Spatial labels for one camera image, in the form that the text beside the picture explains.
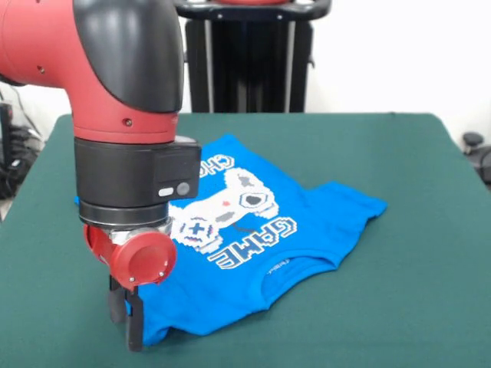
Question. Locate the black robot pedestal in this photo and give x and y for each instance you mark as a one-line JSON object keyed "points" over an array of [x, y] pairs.
{"points": [[249, 65]]}

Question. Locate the dark green table cloth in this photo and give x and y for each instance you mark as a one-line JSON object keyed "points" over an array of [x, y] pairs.
{"points": [[422, 268]]}

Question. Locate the blue printed shirt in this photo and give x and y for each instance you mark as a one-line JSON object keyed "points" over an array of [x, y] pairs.
{"points": [[268, 268]]}

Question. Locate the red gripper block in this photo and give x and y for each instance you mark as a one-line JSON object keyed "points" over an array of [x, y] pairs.
{"points": [[103, 249]]}

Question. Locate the black upright stand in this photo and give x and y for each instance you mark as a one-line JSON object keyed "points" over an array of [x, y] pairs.
{"points": [[5, 130]]}

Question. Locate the grey chair base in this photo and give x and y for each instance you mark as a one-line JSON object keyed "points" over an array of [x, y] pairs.
{"points": [[472, 138]]}

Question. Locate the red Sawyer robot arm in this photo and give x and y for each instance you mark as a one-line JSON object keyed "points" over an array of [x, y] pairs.
{"points": [[96, 76]]}

